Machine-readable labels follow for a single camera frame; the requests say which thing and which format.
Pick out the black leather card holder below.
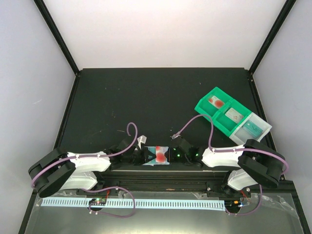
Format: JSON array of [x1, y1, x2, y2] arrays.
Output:
[[143, 146, 170, 166]]

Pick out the red dotted card from holder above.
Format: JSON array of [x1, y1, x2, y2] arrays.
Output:
[[156, 146, 167, 164]]

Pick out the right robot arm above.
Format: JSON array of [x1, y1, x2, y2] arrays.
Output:
[[166, 136, 289, 196]]

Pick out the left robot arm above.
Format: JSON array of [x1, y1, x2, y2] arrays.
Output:
[[28, 136, 160, 198]]

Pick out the teal VIP card in holder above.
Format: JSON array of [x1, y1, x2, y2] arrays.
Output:
[[146, 146, 156, 164]]

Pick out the white pink card in bin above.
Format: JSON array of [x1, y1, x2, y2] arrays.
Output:
[[225, 107, 244, 123]]

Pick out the green divided bin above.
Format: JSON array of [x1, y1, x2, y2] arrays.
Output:
[[195, 87, 252, 137]]

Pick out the small circuit board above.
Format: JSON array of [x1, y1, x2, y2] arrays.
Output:
[[89, 198, 106, 206]]

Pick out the clear plastic bin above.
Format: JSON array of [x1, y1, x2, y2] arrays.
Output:
[[229, 112, 272, 145]]

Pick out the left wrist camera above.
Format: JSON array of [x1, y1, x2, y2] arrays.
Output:
[[137, 135, 147, 148]]

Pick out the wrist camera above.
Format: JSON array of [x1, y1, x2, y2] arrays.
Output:
[[171, 132, 180, 140], [137, 135, 147, 148]]

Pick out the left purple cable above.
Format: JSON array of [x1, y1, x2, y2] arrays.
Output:
[[31, 122, 138, 189]]

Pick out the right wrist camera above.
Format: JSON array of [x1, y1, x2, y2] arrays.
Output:
[[171, 132, 180, 140]]

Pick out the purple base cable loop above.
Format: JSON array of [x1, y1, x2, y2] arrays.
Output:
[[88, 186, 136, 218]]

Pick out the black aluminium rail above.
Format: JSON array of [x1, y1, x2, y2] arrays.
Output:
[[96, 171, 226, 192]]

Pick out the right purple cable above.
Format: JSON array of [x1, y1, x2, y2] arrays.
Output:
[[173, 114, 290, 176]]

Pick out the white slotted cable duct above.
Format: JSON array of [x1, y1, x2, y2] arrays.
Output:
[[41, 197, 225, 211]]

